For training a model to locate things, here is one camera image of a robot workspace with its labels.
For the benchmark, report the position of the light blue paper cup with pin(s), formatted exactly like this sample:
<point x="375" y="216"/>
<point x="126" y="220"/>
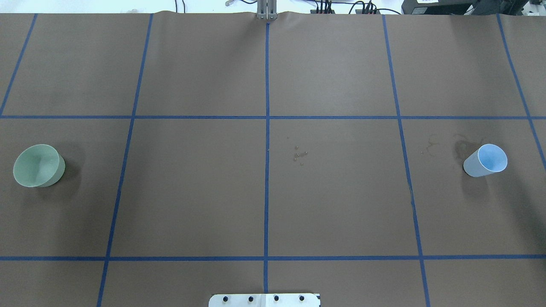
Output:
<point x="486" y="160"/>

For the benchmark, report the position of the white camera pole base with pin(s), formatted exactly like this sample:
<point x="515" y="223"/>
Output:
<point x="265" y="300"/>

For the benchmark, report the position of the aluminium frame post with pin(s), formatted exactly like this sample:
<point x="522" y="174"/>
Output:
<point x="267" y="10"/>

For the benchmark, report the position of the black power supply box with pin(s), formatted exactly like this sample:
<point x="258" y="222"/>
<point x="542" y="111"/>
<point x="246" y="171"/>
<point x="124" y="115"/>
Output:
<point x="436" y="7"/>

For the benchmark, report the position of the light green ceramic bowl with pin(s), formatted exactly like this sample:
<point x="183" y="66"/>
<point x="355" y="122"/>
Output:
<point x="40" y="165"/>

